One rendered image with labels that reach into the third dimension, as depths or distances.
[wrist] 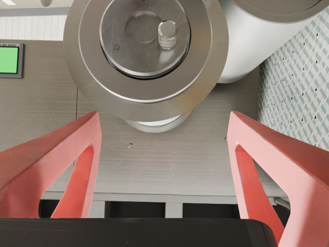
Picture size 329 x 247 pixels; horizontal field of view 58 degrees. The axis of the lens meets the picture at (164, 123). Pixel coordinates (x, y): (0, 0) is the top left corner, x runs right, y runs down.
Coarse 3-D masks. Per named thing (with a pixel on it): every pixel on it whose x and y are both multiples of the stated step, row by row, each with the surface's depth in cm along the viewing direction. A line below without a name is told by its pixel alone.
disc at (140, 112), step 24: (216, 0) 27; (72, 24) 26; (216, 24) 26; (72, 48) 26; (216, 48) 26; (72, 72) 26; (216, 72) 26; (96, 96) 26; (192, 96) 26; (144, 120) 26
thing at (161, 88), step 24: (96, 0) 26; (192, 0) 26; (96, 24) 25; (192, 24) 26; (96, 48) 25; (192, 48) 25; (96, 72) 25; (192, 72) 25; (120, 96) 25; (144, 96) 25; (168, 96) 25
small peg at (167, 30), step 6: (162, 24) 22; (168, 24) 22; (174, 24) 22; (162, 30) 22; (168, 30) 22; (174, 30) 22; (162, 36) 22; (168, 36) 22; (174, 36) 22; (162, 42) 23; (168, 42) 22; (174, 42) 23; (168, 48) 24
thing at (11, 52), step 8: (0, 48) 59; (8, 48) 59; (16, 48) 59; (0, 56) 59; (8, 56) 59; (16, 56) 59; (0, 64) 58; (8, 64) 58; (16, 64) 58; (0, 72) 58; (8, 72) 58
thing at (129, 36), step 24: (120, 0) 25; (144, 0) 25; (168, 0) 25; (120, 24) 24; (144, 24) 24; (120, 48) 24; (144, 48) 25; (120, 72) 26; (144, 72) 24; (168, 72) 25
